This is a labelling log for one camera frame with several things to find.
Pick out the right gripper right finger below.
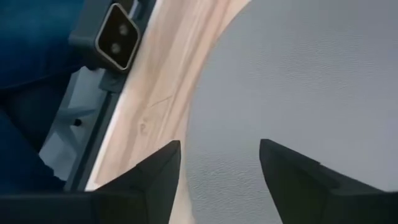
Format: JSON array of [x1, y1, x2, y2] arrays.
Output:
[[259, 139, 398, 224]]

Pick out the black metal table frame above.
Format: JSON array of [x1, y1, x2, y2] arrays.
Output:
[[63, 0, 158, 191]]

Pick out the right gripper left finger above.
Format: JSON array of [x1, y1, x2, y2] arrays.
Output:
[[93, 139, 182, 224]]

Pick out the dark blue object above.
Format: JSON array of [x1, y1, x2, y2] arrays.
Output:
[[0, 0, 86, 194]]

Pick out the round grey placemat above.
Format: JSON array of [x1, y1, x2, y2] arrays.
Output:
[[169, 0, 398, 224]]

